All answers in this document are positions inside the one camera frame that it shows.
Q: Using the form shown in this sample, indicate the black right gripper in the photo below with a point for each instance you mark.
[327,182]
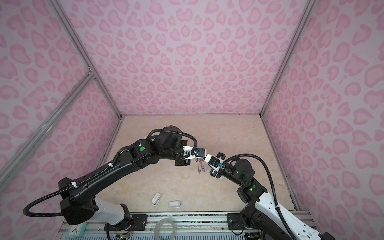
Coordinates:
[214,173]

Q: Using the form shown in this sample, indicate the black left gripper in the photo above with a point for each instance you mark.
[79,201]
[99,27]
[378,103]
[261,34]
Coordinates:
[184,162]

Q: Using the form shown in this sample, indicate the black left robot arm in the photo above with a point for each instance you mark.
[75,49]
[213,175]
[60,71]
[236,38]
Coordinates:
[81,203]

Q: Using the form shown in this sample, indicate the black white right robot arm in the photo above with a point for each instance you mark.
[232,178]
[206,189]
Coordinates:
[262,211]

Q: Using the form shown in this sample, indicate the white rounded plastic piece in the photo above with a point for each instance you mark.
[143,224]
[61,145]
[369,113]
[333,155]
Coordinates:
[174,204]

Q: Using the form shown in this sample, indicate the white clip device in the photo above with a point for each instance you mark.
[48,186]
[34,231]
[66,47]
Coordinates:
[155,200]

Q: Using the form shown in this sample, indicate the small mint green clock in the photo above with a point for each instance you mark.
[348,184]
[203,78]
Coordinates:
[76,231]

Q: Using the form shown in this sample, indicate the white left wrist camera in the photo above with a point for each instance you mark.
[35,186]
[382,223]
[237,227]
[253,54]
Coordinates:
[189,153]

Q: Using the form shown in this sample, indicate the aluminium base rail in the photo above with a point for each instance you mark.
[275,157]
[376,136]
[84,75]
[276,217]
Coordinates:
[188,226]

